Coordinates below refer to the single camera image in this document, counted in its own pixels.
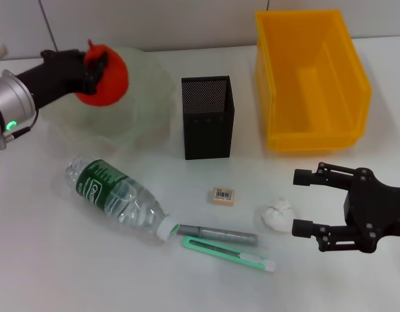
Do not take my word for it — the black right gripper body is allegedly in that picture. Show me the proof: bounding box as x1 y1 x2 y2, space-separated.
342 167 400 254

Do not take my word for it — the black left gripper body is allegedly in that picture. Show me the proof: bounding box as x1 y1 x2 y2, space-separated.
16 60 89 111

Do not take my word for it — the red-orange toy orange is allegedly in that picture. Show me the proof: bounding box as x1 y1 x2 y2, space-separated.
73 38 130 107

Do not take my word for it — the white paper ball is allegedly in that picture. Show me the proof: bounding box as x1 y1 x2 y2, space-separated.
258 197 297 233

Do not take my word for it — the clear water bottle green label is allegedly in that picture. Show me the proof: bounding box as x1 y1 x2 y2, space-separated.
64 155 181 241

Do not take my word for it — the mint green utility knife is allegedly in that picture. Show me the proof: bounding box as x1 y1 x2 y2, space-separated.
181 235 277 275

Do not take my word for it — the translucent wavy fruit bowl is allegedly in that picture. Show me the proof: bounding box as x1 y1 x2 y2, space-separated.
37 46 175 151

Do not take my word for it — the silver glitter marker pen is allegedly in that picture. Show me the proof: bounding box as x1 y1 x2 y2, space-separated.
176 223 258 247

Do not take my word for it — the beige eraser with barcode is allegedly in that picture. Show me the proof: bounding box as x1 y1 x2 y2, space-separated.
208 187 236 206

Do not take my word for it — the black mesh pen holder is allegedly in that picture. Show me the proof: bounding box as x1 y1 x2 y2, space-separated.
181 75 236 161

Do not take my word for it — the plain white partition board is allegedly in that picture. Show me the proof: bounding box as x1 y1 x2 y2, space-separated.
40 0 269 59
0 0 58 62

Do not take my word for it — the yellow plastic storage bin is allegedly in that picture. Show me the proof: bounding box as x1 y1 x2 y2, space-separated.
255 9 372 153

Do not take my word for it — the left gripper cable plug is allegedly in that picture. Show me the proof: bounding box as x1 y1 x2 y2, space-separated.
0 125 37 150

